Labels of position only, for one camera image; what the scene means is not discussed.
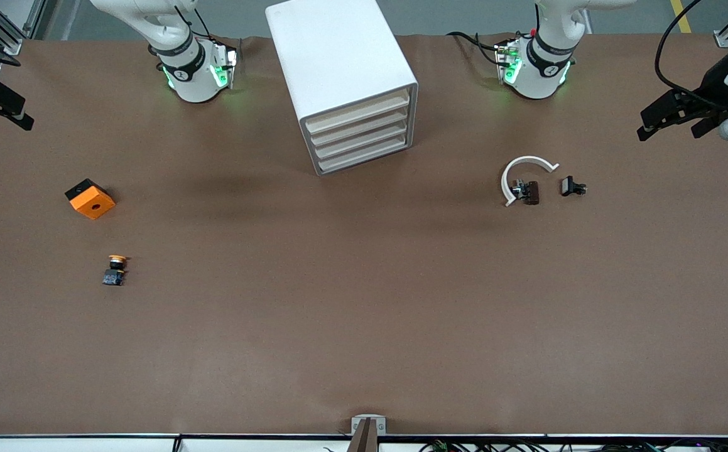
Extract black left base cable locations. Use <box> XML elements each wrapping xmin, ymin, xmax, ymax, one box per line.
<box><xmin>445</xmin><ymin>30</ymin><xmax>506</xmax><ymax>67</ymax></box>

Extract tangled black cables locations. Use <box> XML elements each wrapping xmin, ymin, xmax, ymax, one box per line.
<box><xmin>419</xmin><ymin>439</ymin><xmax>728</xmax><ymax>452</ymax></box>

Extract yellow push button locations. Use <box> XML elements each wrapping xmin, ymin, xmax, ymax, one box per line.
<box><xmin>102</xmin><ymin>254</ymin><xmax>131</xmax><ymax>287</ymax></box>

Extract brown post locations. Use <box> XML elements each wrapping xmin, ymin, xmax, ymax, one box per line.
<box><xmin>347</xmin><ymin>419</ymin><xmax>379</xmax><ymax>452</ymax></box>

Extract brown table cover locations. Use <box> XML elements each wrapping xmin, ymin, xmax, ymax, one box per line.
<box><xmin>0</xmin><ymin>31</ymin><xmax>728</xmax><ymax>437</ymax></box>

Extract black base cable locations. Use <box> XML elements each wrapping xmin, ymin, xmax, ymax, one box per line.
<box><xmin>445</xmin><ymin>30</ymin><xmax>506</xmax><ymax>67</ymax></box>
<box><xmin>172</xmin><ymin>3</ymin><xmax>242</xmax><ymax>48</ymax></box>

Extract brown black electrical component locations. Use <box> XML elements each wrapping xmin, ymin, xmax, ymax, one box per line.
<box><xmin>512</xmin><ymin>180</ymin><xmax>540</xmax><ymax>206</ymax></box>

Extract black right base cable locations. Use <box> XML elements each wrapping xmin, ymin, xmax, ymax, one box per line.
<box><xmin>172</xmin><ymin>3</ymin><xmax>242</xmax><ymax>48</ymax></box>

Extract orange box with hole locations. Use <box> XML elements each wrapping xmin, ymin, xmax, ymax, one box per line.
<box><xmin>65</xmin><ymin>178</ymin><xmax>116</xmax><ymax>220</ymax></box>

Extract white curved plastic part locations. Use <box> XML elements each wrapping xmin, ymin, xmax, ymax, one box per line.
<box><xmin>501</xmin><ymin>156</ymin><xmax>560</xmax><ymax>208</ymax></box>

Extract grey metal bracket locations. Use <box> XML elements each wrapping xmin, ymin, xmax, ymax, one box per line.
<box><xmin>351</xmin><ymin>414</ymin><xmax>387</xmax><ymax>436</ymax></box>

